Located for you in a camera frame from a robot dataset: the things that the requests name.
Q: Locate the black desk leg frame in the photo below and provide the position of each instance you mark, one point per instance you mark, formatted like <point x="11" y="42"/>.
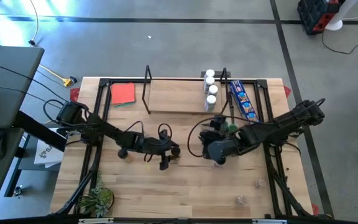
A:
<point x="39" y="130"/>

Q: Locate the blue plastic wrap box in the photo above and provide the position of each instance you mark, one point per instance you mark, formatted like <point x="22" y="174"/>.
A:
<point x="242" y="99"/>

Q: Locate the green box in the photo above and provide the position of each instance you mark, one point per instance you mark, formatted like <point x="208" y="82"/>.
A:
<point x="233" y="127"/>

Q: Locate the red notebook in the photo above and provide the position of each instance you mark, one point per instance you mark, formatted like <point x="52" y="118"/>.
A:
<point x="123" y="93"/>

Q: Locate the grey desk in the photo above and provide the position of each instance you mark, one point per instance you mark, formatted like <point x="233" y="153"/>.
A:
<point x="8" y="77"/>

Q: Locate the orange spice bottle black lid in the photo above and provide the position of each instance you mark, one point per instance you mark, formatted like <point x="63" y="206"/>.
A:
<point x="122" y="153"/>
<point x="176" y="151"/>

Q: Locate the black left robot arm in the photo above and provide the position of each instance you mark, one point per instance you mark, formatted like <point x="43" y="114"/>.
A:
<point x="104" y="127"/>

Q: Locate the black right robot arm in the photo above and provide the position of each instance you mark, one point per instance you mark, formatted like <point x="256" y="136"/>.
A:
<point x="275" y="127"/>

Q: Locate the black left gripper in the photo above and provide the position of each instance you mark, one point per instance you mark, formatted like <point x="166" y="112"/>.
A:
<point x="154" y="146"/>

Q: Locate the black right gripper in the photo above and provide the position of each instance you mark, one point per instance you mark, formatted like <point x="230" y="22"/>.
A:
<point x="210" y="137"/>

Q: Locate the wooden shelf black metal frame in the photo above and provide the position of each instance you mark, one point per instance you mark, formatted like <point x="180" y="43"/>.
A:
<point x="179" y="96"/>

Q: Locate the white printed paper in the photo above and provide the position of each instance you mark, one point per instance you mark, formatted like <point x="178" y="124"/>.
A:
<point x="47" y="154"/>

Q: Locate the green notebook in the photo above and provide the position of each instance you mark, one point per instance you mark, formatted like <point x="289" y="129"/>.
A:
<point x="126" y="106"/>

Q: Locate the potted succulent plant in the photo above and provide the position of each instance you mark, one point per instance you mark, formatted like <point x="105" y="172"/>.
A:
<point x="99" y="197"/>

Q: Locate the black and red tool crate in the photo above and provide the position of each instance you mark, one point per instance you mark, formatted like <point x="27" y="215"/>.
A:
<point x="315" y="15"/>

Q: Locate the white pole stand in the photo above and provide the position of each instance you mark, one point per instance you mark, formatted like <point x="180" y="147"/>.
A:
<point x="334" y="24"/>

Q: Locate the red corner bracket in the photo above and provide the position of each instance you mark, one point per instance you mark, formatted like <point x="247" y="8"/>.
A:
<point x="314" y="209"/>
<point x="287" y="91"/>
<point x="75" y="94"/>

